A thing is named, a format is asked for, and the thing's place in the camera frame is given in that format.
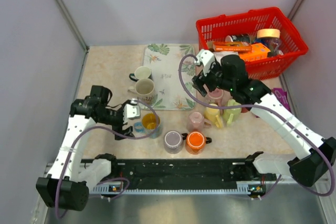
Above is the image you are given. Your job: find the black printed can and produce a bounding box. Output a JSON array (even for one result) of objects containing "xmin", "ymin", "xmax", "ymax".
[{"xmin": 225, "ymin": 33, "xmax": 251, "ymax": 44}]

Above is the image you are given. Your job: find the floral white serving tray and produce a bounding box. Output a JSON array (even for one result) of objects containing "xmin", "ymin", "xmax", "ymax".
[{"xmin": 141, "ymin": 44, "xmax": 195, "ymax": 111}]

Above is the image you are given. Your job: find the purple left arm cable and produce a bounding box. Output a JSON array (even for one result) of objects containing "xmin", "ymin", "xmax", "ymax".
[{"xmin": 54, "ymin": 99, "xmax": 160, "ymax": 219}]

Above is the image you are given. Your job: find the masking tape roll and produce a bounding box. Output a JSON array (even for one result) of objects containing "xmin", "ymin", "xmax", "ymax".
[{"xmin": 256, "ymin": 28, "xmax": 280, "ymax": 39}]

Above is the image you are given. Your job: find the lilac purple mug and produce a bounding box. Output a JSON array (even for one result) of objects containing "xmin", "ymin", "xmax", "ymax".
[{"xmin": 163, "ymin": 131, "xmax": 188, "ymax": 154}]

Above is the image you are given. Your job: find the orange mug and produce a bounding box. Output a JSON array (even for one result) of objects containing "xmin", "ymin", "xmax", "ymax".
[{"xmin": 185, "ymin": 131, "xmax": 212, "ymax": 155}]

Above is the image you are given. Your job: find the lime green faceted mug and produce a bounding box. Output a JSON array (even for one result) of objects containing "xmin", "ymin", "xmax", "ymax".
[{"xmin": 223, "ymin": 99, "xmax": 241, "ymax": 126}]

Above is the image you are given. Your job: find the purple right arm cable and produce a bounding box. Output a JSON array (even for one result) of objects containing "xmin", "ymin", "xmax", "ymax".
[{"xmin": 178, "ymin": 55, "xmax": 335, "ymax": 200}]

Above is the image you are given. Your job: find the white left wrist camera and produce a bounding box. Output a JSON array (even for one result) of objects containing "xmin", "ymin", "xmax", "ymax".
[{"xmin": 123, "ymin": 99, "xmax": 141, "ymax": 120}]

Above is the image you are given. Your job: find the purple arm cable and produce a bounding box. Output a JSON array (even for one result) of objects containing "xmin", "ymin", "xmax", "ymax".
[
  {"xmin": 54, "ymin": 99, "xmax": 160, "ymax": 219},
  {"xmin": 178, "ymin": 55, "xmax": 335, "ymax": 200}
]

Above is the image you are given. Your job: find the cream floral mug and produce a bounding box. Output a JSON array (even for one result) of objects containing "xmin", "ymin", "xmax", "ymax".
[{"xmin": 128, "ymin": 79, "xmax": 156, "ymax": 105}]

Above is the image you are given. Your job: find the dark green mug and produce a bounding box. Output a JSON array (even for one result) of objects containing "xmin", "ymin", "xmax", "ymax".
[{"xmin": 129, "ymin": 66, "xmax": 153, "ymax": 82}]

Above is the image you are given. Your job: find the clear plastic bottle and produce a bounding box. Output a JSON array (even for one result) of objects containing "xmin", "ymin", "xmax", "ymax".
[{"xmin": 263, "ymin": 37, "xmax": 284, "ymax": 58}]

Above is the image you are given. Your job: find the purple snack packet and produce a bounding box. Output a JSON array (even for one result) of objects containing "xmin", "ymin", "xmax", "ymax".
[{"xmin": 272, "ymin": 88, "xmax": 291, "ymax": 112}]

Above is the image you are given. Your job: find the orange rectangular box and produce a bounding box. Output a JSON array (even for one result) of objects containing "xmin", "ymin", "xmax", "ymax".
[{"xmin": 213, "ymin": 41, "xmax": 252, "ymax": 52}]

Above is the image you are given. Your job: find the pink ghost pattern mug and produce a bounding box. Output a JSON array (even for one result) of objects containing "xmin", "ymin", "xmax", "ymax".
[{"xmin": 206, "ymin": 89, "xmax": 224, "ymax": 106}]

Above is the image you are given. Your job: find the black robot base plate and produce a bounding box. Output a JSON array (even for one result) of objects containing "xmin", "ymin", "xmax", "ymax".
[{"xmin": 104, "ymin": 158, "xmax": 276, "ymax": 190}]

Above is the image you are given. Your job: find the white plastic bag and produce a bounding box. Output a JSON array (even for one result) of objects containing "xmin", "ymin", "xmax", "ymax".
[{"xmin": 214, "ymin": 51, "xmax": 239, "ymax": 63}]

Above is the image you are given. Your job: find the red mug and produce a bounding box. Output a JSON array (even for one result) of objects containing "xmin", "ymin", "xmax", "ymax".
[{"xmin": 241, "ymin": 108, "xmax": 249, "ymax": 113}]

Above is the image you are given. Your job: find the red plastic basket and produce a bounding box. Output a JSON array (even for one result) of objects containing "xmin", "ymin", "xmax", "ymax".
[{"xmin": 196, "ymin": 7, "xmax": 308, "ymax": 80}]

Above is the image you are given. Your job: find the aluminium rail frame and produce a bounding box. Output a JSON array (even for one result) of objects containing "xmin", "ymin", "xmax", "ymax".
[{"xmin": 31, "ymin": 162, "xmax": 336, "ymax": 224}]

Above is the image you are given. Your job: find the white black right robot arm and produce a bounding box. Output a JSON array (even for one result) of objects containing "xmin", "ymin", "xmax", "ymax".
[{"xmin": 192, "ymin": 50, "xmax": 335, "ymax": 187}]

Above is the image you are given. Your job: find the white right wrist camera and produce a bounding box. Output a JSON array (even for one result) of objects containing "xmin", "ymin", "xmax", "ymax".
[{"xmin": 195, "ymin": 49, "xmax": 216, "ymax": 76}]

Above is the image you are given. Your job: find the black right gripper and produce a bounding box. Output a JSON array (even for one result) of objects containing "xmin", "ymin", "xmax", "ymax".
[{"xmin": 192, "ymin": 61, "xmax": 235, "ymax": 97}]

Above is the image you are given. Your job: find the orange snack box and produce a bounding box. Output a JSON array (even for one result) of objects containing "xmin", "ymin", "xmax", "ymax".
[{"xmin": 239, "ymin": 43, "xmax": 270, "ymax": 62}]

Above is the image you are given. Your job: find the yellow mug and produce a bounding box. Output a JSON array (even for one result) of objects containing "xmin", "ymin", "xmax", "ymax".
[{"xmin": 204, "ymin": 107, "xmax": 223, "ymax": 129}]

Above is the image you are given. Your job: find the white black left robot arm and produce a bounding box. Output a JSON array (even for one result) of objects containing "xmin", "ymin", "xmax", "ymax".
[{"xmin": 36, "ymin": 86, "xmax": 140, "ymax": 211}]

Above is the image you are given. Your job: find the pale pink faceted mug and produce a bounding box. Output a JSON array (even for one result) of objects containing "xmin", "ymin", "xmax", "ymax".
[{"xmin": 186, "ymin": 111, "xmax": 212, "ymax": 132}]

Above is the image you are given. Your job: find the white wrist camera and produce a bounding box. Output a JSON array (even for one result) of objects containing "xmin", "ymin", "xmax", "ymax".
[
  {"xmin": 195, "ymin": 49, "xmax": 216, "ymax": 76},
  {"xmin": 123, "ymin": 99, "xmax": 141, "ymax": 120}
]

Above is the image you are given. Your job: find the light blue butterfly mug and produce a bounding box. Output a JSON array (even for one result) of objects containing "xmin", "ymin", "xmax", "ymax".
[{"xmin": 133, "ymin": 113, "xmax": 162, "ymax": 138}]

